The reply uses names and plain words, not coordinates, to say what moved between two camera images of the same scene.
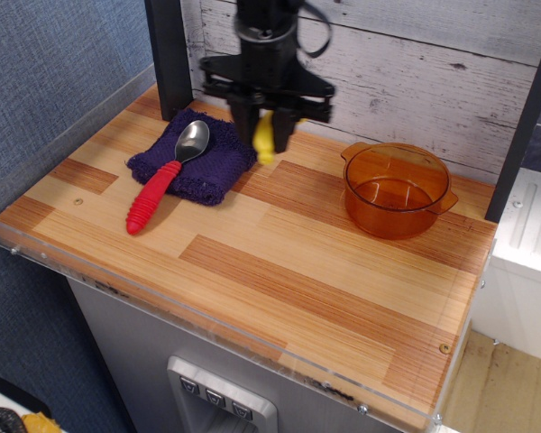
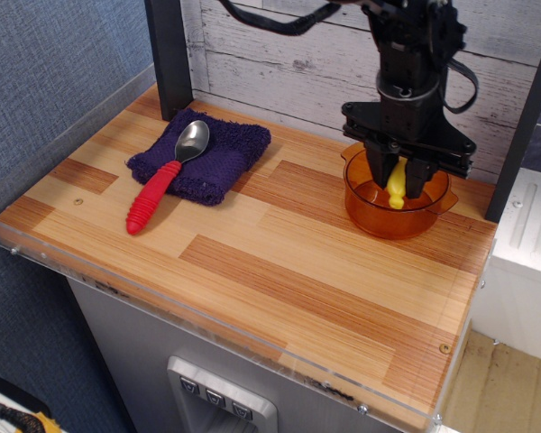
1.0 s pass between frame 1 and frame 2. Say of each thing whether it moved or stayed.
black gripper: moved
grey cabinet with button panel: stayed
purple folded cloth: stayed
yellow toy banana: moved
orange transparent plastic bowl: stayed
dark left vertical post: stayed
